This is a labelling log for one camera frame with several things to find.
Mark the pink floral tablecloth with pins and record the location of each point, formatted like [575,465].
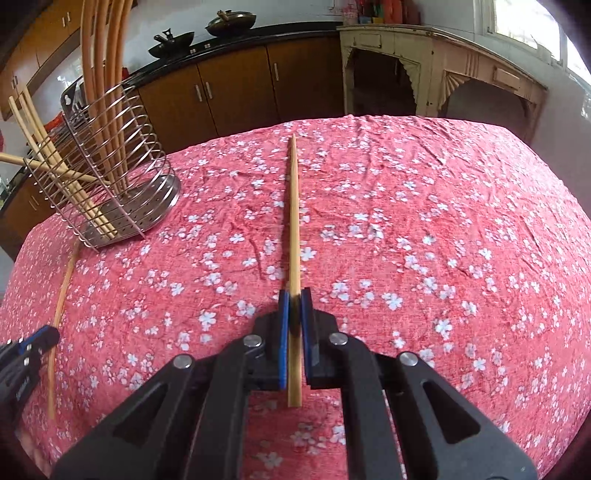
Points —
[415,230]

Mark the brown upper kitchen cabinet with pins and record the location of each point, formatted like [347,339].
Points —
[41,37]

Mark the black wok with lid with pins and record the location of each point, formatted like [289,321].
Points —
[231,25]

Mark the cream wooden sideboard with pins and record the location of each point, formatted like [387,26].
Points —
[415,50]

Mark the window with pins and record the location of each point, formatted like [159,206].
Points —
[517,23]

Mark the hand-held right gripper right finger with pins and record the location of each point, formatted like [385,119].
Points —
[310,355]

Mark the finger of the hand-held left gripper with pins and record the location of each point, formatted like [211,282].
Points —
[46,336]
[18,376]

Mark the row of colourful bottles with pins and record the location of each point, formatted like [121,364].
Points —
[397,9]

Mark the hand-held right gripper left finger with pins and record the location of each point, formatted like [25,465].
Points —
[282,350]

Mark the brown lower kitchen cabinets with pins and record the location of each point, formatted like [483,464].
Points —
[231,83]

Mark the black kitchen countertop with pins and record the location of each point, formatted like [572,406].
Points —
[277,32]

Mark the bamboo chopstick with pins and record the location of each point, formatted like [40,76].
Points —
[105,14]
[294,207]
[118,14]
[129,14]
[16,107]
[51,383]
[14,159]
[27,98]
[87,14]

